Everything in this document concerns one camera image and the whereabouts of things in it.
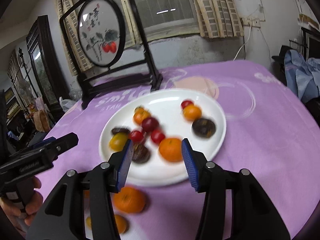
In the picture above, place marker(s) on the dark purple passionfruit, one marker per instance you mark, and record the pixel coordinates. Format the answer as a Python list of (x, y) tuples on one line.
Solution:
[(117, 130)]

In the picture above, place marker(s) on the red cherry tomato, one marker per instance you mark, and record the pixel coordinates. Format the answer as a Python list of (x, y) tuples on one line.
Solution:
[(136, 136), (157, 136), (186, 103)]

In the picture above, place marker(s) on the small orange fruit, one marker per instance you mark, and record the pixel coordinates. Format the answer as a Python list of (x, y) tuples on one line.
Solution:
[(89, 223), (140, 114)]

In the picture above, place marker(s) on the wicker basket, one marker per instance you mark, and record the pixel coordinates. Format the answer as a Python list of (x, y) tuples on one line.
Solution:
[(41, 121)]

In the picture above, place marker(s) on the left checkered curtain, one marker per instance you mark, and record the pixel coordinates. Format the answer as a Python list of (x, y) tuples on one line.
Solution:
[(71, 23)]

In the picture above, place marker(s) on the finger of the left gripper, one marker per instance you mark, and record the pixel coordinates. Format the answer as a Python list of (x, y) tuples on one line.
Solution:
[(56, 147), (45, 142)]

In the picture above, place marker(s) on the large orange mandarin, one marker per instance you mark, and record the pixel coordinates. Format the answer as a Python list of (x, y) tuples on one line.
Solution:
[(170, 150)]

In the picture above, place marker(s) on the checkered curtain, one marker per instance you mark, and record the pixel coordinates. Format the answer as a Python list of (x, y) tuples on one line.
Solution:
[(218, 19), (71, 23)]

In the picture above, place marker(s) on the wall power socket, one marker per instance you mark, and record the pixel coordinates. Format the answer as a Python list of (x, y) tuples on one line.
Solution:
[(251, 22)]

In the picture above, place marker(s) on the white plastic bag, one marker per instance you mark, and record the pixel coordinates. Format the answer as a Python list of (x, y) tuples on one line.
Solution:
[(66, 104)]

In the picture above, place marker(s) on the dark framed painting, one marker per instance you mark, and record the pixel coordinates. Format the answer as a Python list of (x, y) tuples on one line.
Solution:
[(45, 65)]

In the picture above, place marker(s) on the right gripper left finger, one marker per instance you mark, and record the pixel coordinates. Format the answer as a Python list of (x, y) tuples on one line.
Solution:
[(62, 214)]

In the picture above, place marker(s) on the black metal shelf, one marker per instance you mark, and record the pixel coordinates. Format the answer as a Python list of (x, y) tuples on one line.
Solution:
[(308, 45)]

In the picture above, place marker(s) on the purple tablecloth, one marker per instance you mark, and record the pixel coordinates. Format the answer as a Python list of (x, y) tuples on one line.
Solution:
[(269, 132)]

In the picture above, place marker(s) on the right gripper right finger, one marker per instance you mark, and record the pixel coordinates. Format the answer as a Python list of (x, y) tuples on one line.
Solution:
[(254, 216)]

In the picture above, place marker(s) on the dark dried fruit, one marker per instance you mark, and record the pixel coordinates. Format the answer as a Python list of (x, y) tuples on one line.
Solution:
[(204, 128), (141, 154)]

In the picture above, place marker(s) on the white oval plate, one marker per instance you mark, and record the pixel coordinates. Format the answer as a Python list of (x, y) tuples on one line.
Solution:
[(165, 106)]

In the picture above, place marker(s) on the dark red plum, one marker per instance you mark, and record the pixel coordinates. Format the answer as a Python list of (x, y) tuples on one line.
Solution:
[(149, 124)]

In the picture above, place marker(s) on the blue clothes pile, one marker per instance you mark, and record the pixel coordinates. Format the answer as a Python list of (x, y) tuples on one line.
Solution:
[(302, 76)]

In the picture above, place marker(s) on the yellow orange fruit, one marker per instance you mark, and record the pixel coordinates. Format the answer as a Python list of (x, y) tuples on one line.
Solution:
[(118, 142)]

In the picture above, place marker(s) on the person's left hand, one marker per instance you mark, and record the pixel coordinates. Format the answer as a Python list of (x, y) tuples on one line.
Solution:
[(14, 211)]

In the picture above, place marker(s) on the small orange kumquat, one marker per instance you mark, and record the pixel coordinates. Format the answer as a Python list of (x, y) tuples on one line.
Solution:
[(192, 112)]

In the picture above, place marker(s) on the right checkered curtain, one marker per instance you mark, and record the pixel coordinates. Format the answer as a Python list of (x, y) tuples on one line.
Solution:
[(218, 19)]

